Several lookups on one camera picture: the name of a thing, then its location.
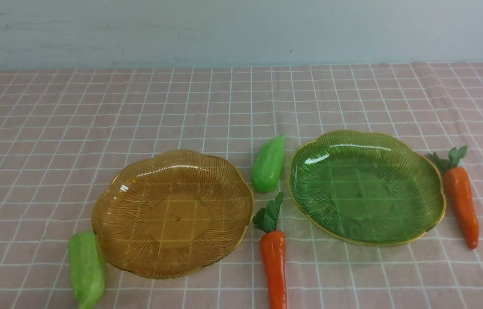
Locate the green bitter gourd toy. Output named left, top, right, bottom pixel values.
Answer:
left=252, top=135, right=285, bottom=193
left=68, top=231, right=106, bottom=309

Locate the orange toy carrot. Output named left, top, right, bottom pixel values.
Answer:
left=253, top=192, right=288, bottom=309
left=427, top=146, right=480, bottom=250

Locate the amber glass plate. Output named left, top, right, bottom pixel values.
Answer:
left=92, top=149, right=255, bottom=279

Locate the green glass plate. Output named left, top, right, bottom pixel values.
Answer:
left=288, top=130, right=446, bottom=247

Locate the pink checkered tablecloth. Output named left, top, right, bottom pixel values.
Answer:
left=0, top=62, right=483, bottom=309

